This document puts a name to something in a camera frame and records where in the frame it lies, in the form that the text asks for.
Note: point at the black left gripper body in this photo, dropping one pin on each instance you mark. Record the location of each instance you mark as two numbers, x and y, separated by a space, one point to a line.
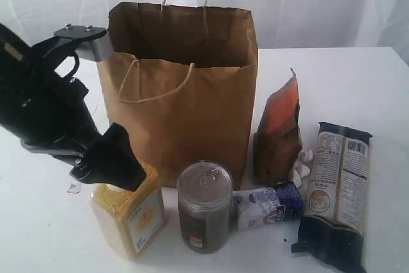
42 103

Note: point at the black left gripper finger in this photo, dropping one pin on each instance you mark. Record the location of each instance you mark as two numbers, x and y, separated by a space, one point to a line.
110 160

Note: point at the yellow millet bottle white cap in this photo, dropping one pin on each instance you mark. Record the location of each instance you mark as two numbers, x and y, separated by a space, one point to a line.
130 220

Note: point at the brown paper bag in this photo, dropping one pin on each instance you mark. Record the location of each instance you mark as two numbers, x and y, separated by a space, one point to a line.
182 82

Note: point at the small torn plastic scrap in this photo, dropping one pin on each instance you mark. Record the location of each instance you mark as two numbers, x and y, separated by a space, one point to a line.
74 188

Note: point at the pull-tab can dark grains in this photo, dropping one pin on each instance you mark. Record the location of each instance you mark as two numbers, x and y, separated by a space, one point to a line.
205 191

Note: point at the white and blue carton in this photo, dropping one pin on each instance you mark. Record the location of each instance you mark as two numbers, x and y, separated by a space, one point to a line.
267 205

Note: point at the brown pouch with orange band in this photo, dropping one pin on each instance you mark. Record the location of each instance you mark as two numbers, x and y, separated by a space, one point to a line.
277 141

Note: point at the white lump lower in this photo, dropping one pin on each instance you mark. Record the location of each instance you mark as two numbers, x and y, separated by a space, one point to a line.
295 177

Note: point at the long noodle package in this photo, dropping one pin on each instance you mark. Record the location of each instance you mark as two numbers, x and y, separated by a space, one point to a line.
332 226

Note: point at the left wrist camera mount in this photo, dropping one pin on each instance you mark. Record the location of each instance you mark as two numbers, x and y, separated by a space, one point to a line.
88 42

